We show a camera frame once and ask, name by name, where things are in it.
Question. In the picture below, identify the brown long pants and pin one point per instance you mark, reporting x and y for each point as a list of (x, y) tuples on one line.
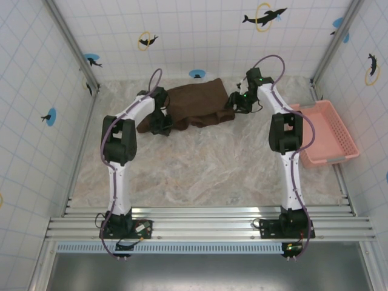
[(197, 100)]

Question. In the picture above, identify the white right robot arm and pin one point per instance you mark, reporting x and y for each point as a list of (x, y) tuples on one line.
[(288, 136)]

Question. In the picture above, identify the blue disc dolphin sticker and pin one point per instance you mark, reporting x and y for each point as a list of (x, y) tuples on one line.
[(339, 25), (197, 74), (92, 60), (49, 116)]

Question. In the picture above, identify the small circuit board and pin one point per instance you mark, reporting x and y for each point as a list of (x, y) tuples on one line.
[(143, 228), (293, 248)]

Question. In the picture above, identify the aluminium frame post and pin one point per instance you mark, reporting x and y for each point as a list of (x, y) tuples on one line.
[(72, 42), (336, 39)]

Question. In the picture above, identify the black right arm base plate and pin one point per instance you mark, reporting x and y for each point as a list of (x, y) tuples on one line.
[(272, 228)]

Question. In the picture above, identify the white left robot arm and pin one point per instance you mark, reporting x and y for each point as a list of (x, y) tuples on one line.
[(119, 142)]

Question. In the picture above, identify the aluminium mounting rail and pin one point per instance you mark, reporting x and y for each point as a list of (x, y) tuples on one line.
[(206, 224)]

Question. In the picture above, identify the pink plastic basket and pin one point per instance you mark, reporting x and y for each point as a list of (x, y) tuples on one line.
[(324, 133)]

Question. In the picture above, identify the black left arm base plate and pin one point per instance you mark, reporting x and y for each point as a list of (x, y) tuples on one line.
[(121, 228)]

